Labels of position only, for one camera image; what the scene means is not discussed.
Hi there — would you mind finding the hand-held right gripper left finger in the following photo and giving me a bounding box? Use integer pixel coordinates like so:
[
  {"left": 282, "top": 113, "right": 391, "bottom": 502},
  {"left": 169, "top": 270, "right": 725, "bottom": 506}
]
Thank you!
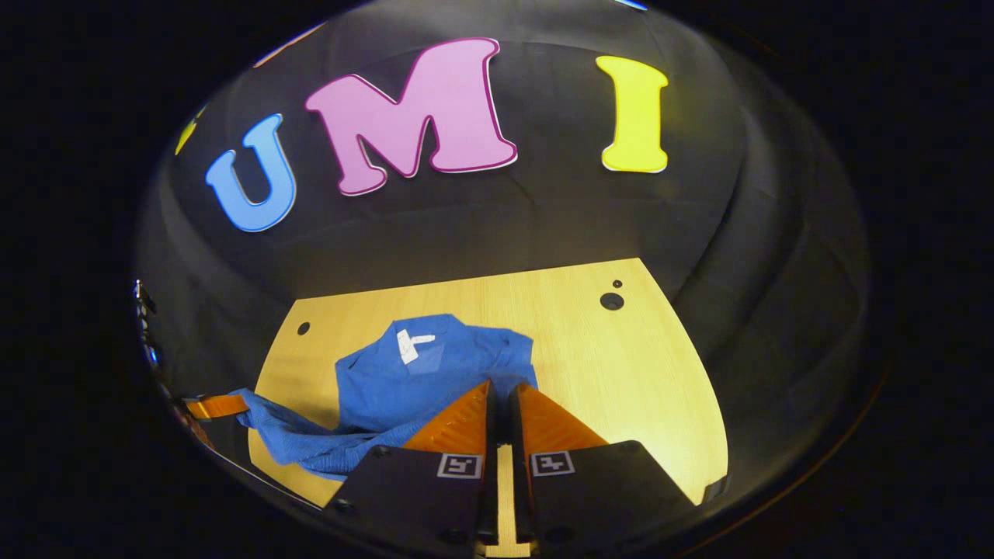
[{"left": 322, "top": 379, "right": 498, "bottom": 556}]

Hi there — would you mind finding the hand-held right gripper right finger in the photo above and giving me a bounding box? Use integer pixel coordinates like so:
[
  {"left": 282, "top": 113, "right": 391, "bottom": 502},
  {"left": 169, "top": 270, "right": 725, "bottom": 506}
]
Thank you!
[{"left": 509, "top": 380, "right": 700, "bottom": 556}]

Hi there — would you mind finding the blue shirt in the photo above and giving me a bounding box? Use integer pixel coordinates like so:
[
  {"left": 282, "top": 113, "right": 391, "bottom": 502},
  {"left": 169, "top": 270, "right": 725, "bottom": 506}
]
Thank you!
[{"left": 233, "top": 314, "right": 538, "bottom": 481}]

